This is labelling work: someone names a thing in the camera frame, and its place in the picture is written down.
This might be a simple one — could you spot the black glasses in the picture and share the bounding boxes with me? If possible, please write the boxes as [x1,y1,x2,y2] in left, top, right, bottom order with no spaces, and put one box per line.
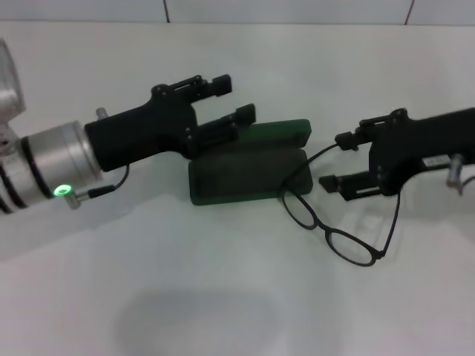
[280,142,403,269]

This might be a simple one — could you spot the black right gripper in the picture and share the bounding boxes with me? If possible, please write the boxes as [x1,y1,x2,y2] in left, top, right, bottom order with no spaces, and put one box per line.
[318,106,475,203]

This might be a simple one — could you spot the right gripper cable with connector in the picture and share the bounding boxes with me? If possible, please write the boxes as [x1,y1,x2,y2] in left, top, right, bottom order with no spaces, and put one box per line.
[446,154,465,196]

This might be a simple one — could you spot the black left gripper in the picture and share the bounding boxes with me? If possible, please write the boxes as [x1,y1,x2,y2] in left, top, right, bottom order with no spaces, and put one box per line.
[84,73,258,173]

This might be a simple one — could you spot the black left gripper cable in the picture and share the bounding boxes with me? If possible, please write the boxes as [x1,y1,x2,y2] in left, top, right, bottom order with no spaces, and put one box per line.
[63,162,130,211]

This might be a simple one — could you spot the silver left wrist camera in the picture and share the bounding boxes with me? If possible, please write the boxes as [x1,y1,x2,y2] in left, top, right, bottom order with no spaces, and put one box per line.
[0,36,27,124]

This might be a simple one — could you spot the green glasses case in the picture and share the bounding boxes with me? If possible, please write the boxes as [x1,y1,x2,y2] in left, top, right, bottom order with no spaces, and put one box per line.
[187,118,314,207]

